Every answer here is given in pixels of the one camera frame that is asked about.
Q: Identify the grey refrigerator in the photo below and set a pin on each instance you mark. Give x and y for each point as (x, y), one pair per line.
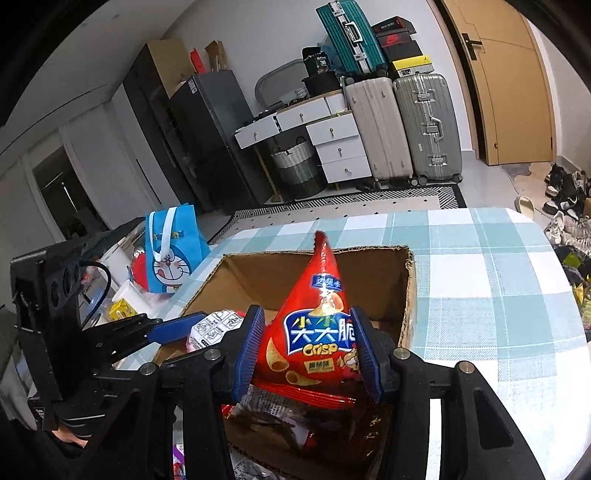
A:
(217, 138)

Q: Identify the black shoebox red logo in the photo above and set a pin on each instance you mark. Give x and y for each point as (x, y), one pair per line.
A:
(396, 39)

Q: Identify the red triangular crisp bag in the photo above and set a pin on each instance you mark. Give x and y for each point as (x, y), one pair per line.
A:
(309, 332)

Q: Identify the grey framed oval mirror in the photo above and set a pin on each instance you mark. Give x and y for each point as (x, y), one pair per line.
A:
(265, 83)

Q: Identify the pile of assorted shoes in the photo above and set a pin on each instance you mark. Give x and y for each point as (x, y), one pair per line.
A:
(568, 203)

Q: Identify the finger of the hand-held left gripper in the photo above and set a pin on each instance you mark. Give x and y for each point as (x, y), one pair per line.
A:
(175, 327)
(129, 356)

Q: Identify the black and red shoebox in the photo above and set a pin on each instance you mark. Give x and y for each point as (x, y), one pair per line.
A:
(392, 24)

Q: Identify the white suitcase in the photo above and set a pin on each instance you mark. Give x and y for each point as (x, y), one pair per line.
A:
(378, 129)

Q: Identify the teal suitcase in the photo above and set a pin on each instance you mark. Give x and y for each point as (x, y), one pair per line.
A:
(351, 37)

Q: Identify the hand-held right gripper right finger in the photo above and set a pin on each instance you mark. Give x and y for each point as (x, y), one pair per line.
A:
(364, 350)

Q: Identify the plain black shoebox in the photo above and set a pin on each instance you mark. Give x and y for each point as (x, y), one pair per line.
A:
(402, 51)

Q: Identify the red flat box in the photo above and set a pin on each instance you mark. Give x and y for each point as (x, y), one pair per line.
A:
(198, 60)

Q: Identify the patterned floor rug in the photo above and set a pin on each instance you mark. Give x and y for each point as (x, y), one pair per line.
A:
(369, 201)

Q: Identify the black wardrobe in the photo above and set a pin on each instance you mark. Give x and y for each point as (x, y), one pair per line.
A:
(147, 115)

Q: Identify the woven laundry basket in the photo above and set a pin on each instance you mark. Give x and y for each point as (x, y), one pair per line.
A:
(298, 170)

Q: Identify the yellow drink carton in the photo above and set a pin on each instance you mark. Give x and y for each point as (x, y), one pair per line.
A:
(122, 310)

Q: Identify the brown cardboard box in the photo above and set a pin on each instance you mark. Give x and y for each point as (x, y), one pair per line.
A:
(258, 277)

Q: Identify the brown flat cardboard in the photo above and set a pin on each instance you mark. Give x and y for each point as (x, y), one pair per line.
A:
(216, 55)

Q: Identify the black trash bag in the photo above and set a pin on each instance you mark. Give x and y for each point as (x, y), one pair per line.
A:
(577, 286)

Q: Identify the black and yellow shoebox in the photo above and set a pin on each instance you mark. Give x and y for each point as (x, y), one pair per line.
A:
(412, 67)

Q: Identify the person's left hand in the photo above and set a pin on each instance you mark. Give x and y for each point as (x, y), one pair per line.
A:
(69, 437)

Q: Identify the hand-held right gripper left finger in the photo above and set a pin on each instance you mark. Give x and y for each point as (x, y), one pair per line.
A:
(249, 350)

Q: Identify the wooden door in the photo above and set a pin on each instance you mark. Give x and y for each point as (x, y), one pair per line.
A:
(508, 83)

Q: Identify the white dresser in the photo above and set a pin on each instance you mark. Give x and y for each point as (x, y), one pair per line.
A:
(332, 134)

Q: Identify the black storage box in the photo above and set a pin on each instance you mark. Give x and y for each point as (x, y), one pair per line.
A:
(322, 84)

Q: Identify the black printed paper bag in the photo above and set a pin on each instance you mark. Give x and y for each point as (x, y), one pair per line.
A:
(317, 61)

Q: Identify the beige slipper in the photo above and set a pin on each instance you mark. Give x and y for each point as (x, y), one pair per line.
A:
(525, 206)

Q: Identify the blue cartoon tote bag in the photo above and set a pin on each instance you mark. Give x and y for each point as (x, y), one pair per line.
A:
(178, 249)

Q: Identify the silver suitcase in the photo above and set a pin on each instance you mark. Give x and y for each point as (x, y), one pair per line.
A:
(429, 124)

